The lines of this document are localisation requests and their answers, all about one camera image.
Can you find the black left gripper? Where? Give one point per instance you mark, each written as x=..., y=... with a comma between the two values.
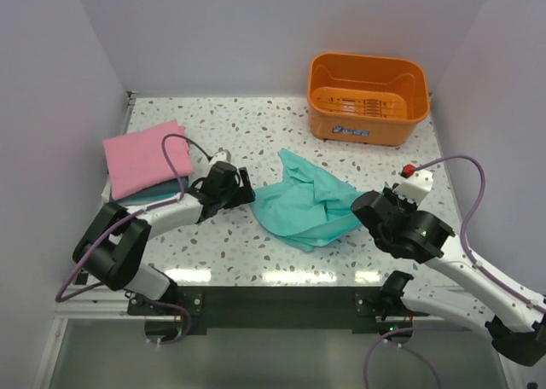
x=242, y=194

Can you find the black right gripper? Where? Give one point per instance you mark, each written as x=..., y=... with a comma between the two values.
x=390, y=195

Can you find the mint green t-shirt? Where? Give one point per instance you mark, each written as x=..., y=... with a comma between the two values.
x=308, y=208

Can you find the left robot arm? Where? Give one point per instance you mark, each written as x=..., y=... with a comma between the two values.
x=112, y=247

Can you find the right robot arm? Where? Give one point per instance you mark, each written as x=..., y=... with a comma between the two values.
x=510, y=315

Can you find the folded turquoise t-shirt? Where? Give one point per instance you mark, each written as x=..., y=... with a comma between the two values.
x=144, y=199

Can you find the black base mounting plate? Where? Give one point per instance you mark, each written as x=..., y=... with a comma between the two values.
x=360, y=310

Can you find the folded pink t-shirt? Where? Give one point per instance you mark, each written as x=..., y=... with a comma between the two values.
x=135, y=161

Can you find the orange plastic basket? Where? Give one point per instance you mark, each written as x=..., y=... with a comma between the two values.
x=366, y=98

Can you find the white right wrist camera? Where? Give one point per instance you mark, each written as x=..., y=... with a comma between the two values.
x=416, y=183

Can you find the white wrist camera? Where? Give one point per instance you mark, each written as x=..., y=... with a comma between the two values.
x=220, y=156
x=416, y=183

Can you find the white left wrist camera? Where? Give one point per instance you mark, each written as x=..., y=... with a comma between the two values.
x=220, y=156

